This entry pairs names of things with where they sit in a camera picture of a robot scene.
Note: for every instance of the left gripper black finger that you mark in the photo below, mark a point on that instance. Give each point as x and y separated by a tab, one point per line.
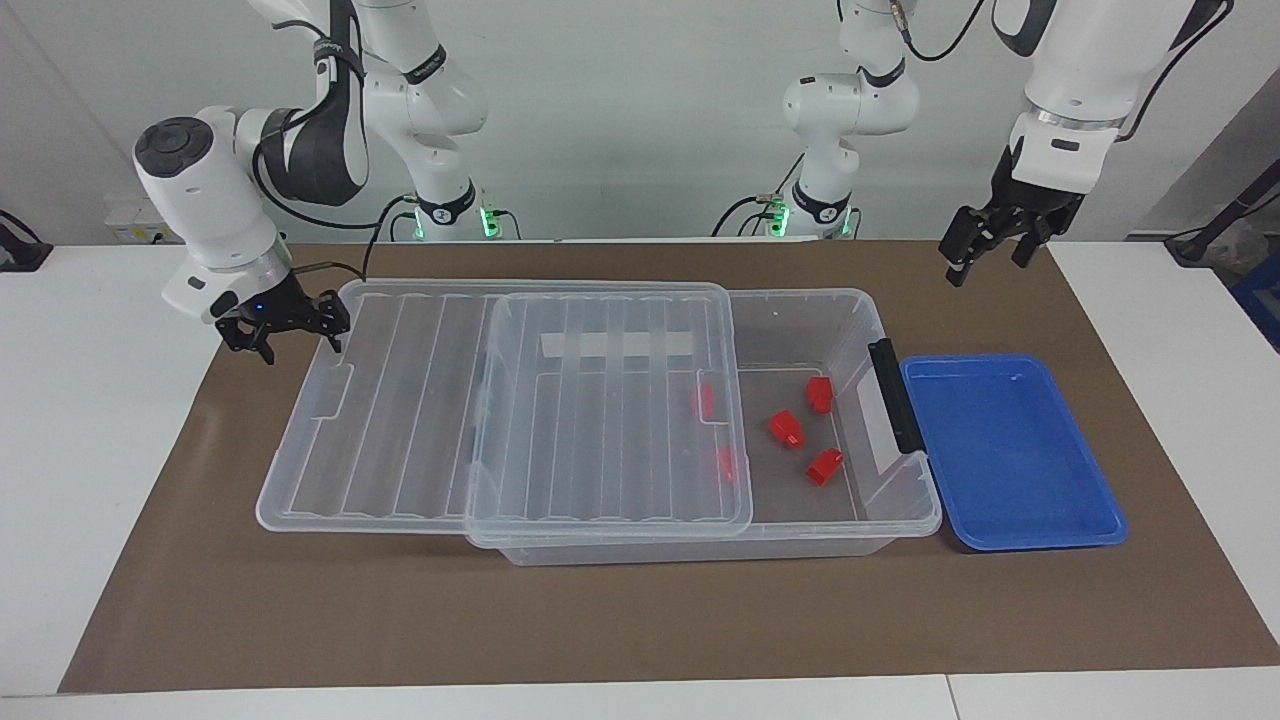
1026	252
958	273

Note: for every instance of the dark grey box latch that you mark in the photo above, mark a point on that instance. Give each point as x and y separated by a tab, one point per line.
897	400

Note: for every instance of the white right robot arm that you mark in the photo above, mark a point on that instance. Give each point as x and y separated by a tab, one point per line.
200	200

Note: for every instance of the blue crate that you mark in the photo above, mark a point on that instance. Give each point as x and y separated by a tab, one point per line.
1262	300

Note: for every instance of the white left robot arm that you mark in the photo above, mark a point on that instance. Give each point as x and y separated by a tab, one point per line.
1080	60

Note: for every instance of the blue plastic tray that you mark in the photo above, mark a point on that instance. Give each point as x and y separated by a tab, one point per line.
1010	460

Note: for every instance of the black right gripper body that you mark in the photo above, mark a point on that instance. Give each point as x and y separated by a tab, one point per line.
285	310

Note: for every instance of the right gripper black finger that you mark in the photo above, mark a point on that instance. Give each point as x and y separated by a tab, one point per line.
335	335
265	350

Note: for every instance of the black clamp device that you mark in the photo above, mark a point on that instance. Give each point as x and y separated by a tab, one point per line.
20	255

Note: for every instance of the clear plastic storage box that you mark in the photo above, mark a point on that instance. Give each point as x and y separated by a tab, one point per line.
800	490

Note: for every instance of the brown table mat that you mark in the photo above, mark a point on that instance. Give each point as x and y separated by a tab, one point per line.
300	620

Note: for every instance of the red block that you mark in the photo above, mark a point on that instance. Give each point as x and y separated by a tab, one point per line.
824	467
787	428
820	394
728	464
704	400

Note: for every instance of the white power strip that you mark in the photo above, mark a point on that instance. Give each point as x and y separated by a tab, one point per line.
130	228

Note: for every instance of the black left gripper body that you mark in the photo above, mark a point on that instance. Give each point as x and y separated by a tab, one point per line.
1020	215

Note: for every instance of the clear ribbed plastic lid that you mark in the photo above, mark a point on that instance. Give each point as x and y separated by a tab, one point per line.
400	420

